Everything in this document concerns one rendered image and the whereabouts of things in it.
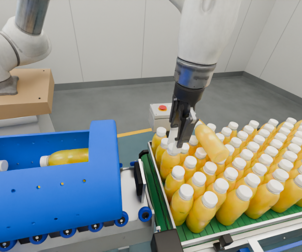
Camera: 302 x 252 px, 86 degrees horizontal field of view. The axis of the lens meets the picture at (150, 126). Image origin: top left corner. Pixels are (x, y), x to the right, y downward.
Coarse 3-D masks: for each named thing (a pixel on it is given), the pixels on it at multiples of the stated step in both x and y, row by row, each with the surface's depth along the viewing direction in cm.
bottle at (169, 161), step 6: (162, 156) 58; (168, 156) 55; (174, 156) 55; (162, 162) 58; (168, 162) 56; (174, 162) 55; (162, 168) 59; (168, 168) 57; (162, 174) 61; (162, 180) 63
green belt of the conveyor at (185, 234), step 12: (144, 156) 79; (144, 168) 75; (156, 180) 69; (156, 192) 64; (156, 204) 61; (156, 216) 59; (240, 216) 60; (264, 216) 61; (276, 216) 61; (168, 228) 55; (180, 228) 55; (204, 228) 56; (216, 228) 56; (228, 228) 56; (180, 240) 52
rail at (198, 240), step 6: (282, 216) 53; (288, 216) 54; (294, 216) 54; (300, 216) 57; (258, 222) 51; (264, 222) 51; (270, 222) 52; (276, 222) 54; (234, 228) 49; (240, 228) 49; (246, 228) 50; (252, 228) 51; (210, 234) 47; (216, 234) 47; (222, 234) 48; (186, 240) 46; (192, 240) 46; (198, 240) 46; (204, 240) 47; (186, 246) 47
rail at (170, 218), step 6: (150, 150) 71; (150, 156) 72; (156, 168) 64; (156, 174) 63; (162, 186) 58; (162, 192) 57; (162, 198) 57; (168, 204) 53; (168, 210) 52; (168, 216) 52
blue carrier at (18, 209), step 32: (96, 128) 41; (32, 160) 56; (96, 160) 35; (0, 192) 31; (32, 192) 32; (64, 192) 33; (96, 192) 35; (0, 224) 32; (32, 224) 33; (64, 224) 36
